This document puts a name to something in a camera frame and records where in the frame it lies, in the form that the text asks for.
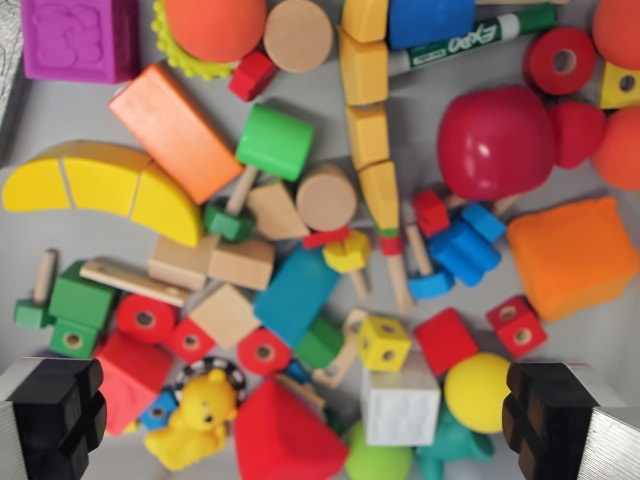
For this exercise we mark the blue cube with hole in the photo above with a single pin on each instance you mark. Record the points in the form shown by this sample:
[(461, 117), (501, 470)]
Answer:
[(157, 414)]

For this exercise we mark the grey plastic bin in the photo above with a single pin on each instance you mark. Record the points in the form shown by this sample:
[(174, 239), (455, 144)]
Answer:
[(75, 115)]

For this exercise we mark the red half ball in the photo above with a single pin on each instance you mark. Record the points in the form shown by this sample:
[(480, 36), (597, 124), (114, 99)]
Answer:
[(577, 132)]

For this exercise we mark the blue wooden bolt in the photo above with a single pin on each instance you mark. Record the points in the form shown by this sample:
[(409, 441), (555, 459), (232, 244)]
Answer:
[(430, 286)]

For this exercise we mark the orange foam ball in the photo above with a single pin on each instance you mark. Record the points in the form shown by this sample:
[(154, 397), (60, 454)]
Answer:
[(215, 27), (620, 150), (617, 30)]

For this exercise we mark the yellow ball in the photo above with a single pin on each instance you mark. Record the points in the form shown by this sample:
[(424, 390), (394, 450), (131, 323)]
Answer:
[(475, 392)]

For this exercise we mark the grey textured plate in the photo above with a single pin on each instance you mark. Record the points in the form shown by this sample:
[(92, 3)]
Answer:
[(10, 45)]

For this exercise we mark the teal rubber toy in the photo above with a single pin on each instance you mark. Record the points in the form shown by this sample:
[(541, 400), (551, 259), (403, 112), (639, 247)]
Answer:
[(450, 450)]

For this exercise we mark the small green wooden block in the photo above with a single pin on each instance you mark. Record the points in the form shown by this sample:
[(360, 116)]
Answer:
[(320, 345)]

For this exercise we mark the yellow wooden sliced banana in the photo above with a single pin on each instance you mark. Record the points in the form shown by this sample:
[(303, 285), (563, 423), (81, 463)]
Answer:
[(100, 185)]

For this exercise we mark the blue wooden block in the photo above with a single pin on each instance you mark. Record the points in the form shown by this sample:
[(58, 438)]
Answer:
[(430, 22)]

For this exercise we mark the red cylinder with hole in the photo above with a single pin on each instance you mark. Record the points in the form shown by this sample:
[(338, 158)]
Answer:
[(130, 325), (250, 357), (545, 70)]

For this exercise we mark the plain red wooden block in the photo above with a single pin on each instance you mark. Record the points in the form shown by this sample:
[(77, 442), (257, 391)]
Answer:
[(445, 340)]

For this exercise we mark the teal-blue wooden block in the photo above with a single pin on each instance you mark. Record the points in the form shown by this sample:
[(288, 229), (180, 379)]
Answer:
[(295, 295)]

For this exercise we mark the black-padded gripper right finger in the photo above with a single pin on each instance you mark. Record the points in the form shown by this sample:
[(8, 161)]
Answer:
[(555, 425)]

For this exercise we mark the yellow-orange segmented wooden toy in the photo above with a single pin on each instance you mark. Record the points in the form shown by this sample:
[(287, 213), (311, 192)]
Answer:
[(365, 75)]

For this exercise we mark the green Expo marker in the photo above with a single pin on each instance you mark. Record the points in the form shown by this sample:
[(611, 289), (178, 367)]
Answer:
[(450, 47)]

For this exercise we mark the red embossed soft cube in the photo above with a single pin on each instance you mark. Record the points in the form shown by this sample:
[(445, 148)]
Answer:
[(130, 385)]

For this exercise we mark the large green wooden block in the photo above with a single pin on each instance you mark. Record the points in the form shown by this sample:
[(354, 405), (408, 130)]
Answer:
[(82, 295)]

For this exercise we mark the orange soft cube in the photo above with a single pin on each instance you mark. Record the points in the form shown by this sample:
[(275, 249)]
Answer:
[(575, 260)]

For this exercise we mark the red cube with hole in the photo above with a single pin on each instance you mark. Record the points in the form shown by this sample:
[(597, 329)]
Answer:
[(192, 342)]

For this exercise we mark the crimson plastic apple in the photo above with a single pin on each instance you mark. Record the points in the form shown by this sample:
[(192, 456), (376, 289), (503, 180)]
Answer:
[(495, 145)]

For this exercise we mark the orange rectangular wooden block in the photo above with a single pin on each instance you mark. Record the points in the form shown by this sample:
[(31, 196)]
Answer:
[(175, 135)]

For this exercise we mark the green wooden bolt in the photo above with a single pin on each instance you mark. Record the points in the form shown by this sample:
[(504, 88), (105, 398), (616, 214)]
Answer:
[(230, 222), (35, 312)]

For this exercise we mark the red wooden bolt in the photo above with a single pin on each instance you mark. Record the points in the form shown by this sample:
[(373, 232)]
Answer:
[(252, 75), (430, 210)]

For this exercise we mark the red cube with holes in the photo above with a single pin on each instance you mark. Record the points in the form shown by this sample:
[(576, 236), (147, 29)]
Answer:
[(512, 325)]

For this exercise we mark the yellow cube with hole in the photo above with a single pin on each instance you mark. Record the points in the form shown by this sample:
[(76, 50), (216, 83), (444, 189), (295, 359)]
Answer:
[(612, 92)]

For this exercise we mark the yellow cube with holes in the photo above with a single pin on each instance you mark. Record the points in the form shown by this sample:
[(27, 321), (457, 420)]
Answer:
[(385, 345)]

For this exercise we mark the purple embossed cube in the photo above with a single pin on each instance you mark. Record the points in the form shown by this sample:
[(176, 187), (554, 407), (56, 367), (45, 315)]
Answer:
[(75, 40)]

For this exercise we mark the yellow wooden bolt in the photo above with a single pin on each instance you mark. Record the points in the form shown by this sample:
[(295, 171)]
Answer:
[(347, 252)]

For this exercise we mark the green cube with hole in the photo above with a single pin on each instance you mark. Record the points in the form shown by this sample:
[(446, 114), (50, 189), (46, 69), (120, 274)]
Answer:
[(75, 340)]

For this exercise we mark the flat red wooden piece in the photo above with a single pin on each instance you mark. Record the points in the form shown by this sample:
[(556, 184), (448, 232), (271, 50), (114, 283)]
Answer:
[(325, 239)]

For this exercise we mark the large red wedge block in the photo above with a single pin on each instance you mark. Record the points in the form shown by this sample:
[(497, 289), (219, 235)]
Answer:
[(285, 440)]

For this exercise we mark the natural wood perforated strip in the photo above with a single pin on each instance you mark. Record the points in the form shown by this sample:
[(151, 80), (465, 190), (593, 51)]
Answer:
[(346, 357), (130, 282)]

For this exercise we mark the black-padded gripper left finger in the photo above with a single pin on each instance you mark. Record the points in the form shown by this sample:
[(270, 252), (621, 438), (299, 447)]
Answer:
[(45, 425)]

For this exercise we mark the yellow rubber bear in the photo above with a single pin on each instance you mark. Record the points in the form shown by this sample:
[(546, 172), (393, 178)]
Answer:
[(200, 420)]

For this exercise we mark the blue wooden nut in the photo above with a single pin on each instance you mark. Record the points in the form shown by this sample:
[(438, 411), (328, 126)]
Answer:
[(467, 250)]

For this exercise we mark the natural wood cylinder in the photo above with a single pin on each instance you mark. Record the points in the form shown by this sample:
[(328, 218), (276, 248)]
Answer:
[(297, 37), (327, 200)]

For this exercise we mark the natural wood wedge block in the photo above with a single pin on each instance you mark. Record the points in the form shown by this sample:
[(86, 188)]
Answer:
[(277, 212)]

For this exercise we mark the natural wood cube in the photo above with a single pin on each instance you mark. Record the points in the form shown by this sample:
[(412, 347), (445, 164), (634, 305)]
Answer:
[(225, 317)]

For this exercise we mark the light green ball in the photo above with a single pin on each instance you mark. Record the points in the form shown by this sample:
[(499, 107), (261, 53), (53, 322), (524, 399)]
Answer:
[(377, 455)]

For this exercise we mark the red-collared wooden stick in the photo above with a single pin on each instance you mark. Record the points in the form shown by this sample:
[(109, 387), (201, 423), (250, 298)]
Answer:
[(400, 280)]

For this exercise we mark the white embossed cube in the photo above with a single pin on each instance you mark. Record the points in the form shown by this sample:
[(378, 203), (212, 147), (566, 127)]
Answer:
[(400, 405)]

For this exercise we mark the green wooden cylinder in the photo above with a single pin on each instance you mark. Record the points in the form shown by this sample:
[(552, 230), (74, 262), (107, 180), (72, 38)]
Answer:
[(275, 142)]

